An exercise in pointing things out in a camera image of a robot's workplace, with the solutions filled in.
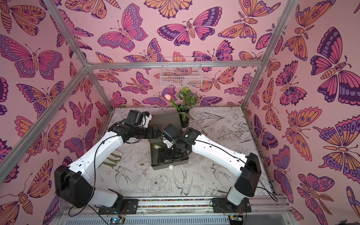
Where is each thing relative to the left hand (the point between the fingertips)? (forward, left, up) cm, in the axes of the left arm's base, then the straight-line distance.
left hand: (157, 132), depth 81 cm
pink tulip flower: (+22, -5, +8) cm, 24 cm away
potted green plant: (+19, -20, +7) cm, 28 cm away
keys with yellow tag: (-7, 0, -4) cm, 8 cm away
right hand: (-20, -4, +1) cm, 20 cm away
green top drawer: (-19, -8, -3) cm, 20 cm away
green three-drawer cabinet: (+5, -3, +4) cm, 7 cm away
